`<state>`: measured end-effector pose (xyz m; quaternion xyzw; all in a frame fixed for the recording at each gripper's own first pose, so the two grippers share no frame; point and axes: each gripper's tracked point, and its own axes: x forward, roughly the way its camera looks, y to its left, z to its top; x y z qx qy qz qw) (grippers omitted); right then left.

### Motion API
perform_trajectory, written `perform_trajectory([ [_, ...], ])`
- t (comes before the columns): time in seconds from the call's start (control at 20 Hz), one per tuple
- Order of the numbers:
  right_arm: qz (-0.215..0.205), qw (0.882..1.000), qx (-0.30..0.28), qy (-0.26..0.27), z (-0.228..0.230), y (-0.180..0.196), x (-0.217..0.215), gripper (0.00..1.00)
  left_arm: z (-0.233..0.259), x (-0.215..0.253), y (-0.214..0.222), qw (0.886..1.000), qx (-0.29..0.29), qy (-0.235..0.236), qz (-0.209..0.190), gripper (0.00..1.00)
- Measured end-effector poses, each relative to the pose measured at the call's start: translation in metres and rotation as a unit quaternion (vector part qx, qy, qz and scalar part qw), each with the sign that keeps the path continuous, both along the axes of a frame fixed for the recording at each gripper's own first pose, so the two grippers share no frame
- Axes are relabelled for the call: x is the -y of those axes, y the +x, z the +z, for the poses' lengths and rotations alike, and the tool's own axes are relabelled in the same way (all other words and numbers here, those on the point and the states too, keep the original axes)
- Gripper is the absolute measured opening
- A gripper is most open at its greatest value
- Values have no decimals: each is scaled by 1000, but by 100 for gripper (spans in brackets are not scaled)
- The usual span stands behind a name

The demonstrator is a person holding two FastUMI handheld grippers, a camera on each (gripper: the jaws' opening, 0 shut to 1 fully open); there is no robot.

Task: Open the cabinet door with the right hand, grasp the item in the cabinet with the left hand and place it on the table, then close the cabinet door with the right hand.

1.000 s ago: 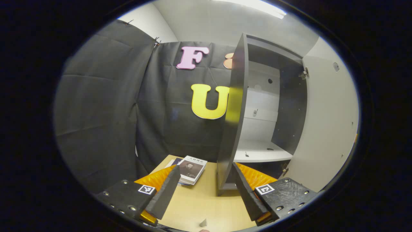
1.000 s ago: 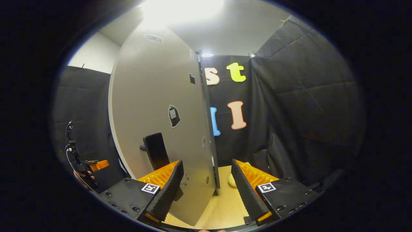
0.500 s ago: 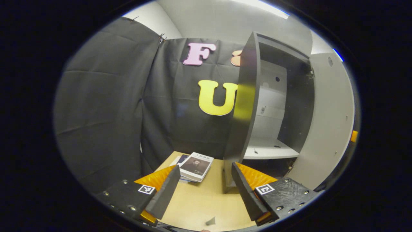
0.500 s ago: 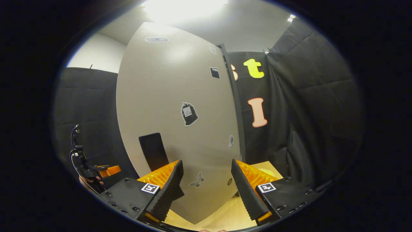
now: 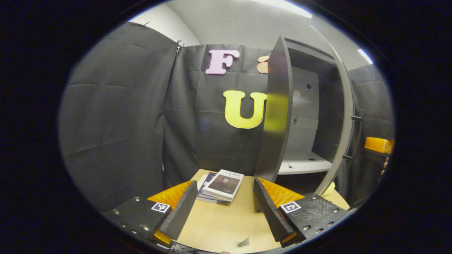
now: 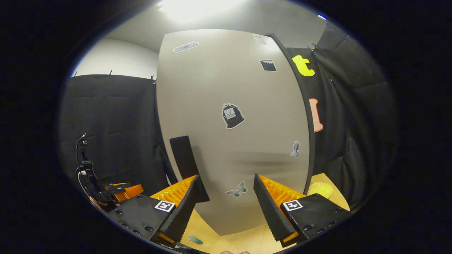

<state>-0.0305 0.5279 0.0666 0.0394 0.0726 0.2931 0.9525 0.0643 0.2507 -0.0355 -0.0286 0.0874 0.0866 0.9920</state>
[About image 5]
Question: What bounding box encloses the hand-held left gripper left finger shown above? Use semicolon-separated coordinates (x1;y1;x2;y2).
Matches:
106;180;199;247

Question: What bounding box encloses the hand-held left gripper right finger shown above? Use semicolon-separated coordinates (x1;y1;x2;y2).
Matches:
254;177;357;247

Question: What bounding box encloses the black cabinet door handle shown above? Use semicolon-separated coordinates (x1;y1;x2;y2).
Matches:
342;109;365;162

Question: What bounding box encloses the white cabinet door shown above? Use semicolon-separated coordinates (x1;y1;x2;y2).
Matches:
311;25;355;196

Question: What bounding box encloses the white cabinet shelf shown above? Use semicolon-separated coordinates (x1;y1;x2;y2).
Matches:
278;151;333;175

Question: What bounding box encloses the dark grey cabinet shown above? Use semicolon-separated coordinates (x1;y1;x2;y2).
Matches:
254;35;353;196

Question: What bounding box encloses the plain white book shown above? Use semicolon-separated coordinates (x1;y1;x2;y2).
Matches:
196;174;209;194

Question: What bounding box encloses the white portrait cover book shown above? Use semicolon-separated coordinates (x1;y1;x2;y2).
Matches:
202;169;245;202

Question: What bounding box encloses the small ceiling light panel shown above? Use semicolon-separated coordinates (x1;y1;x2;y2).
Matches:
357;48;374;65

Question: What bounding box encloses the black backdrop cloth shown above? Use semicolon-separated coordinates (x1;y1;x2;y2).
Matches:
58;21;395;212

